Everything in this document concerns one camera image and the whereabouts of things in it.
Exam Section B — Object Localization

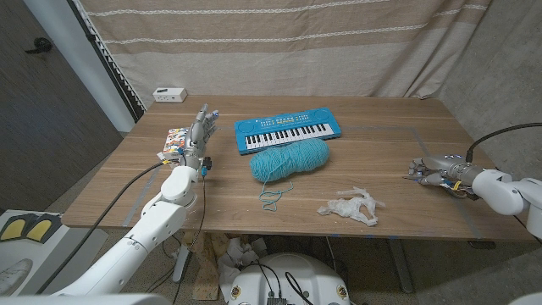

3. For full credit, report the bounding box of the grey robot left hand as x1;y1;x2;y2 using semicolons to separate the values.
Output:
180;103;220;170

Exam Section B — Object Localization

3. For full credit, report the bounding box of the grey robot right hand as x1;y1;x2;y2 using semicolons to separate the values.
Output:
406;153;484;200

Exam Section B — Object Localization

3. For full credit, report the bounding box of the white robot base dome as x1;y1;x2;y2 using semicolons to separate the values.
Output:
227;252;351;305

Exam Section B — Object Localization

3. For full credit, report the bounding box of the colourful printed package box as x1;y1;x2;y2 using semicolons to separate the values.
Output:
160;126;191;162

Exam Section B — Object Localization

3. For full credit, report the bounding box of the blue toy piano keyboard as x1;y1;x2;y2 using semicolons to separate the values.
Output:
234;106;343;156

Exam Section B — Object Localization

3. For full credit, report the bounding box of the teal yarn skein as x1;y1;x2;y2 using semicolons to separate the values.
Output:
249;137;331;212

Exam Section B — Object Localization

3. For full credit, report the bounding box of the crumpled clear plastic tape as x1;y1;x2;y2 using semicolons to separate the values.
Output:
317;186;380;227

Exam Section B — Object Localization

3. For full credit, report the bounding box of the white power strip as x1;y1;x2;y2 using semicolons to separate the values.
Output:
152;86;189;103

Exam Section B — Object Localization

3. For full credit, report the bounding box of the grey table leg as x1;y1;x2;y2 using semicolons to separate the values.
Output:
172;243;191;284
387;237;415;294

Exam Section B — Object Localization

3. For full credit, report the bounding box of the beige striped curtain backdrop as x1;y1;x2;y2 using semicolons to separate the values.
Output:
78;0;495;109

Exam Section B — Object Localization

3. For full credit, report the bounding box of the dark perforated panel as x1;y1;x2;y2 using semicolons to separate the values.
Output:
67;0;147;124

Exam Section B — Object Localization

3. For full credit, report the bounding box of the crumpled white paper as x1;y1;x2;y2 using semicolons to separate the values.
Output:
218;236;268;293

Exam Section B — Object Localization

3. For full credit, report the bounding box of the dark wooden door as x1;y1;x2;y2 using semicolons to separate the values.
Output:
0;0;124;213

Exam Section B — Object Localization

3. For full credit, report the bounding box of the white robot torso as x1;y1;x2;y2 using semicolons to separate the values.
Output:
0;292;170;305

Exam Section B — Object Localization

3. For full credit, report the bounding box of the white floor platform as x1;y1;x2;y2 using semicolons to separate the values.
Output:
0;208;109;297

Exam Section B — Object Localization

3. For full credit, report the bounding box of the white sneaker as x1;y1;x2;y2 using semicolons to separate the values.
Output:
0;258;34;296

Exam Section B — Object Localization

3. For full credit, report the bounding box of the thin black left wrist cable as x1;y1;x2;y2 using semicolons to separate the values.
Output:
171;175;207;304

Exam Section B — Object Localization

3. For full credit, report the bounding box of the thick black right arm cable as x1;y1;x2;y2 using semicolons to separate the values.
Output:
465;122;542;164

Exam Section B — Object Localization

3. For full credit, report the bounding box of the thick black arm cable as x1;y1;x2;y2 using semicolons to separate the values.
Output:
36;160;173;296
465;122;542;164

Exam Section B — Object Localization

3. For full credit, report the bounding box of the thin braided right wrist cable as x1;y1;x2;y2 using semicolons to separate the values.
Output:
514;214;542;246

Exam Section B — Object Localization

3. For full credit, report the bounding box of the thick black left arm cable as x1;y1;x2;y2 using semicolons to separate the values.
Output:
36;160;173;296

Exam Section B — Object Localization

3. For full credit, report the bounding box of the black door handle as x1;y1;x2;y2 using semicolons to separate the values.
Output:
24;36;54;55

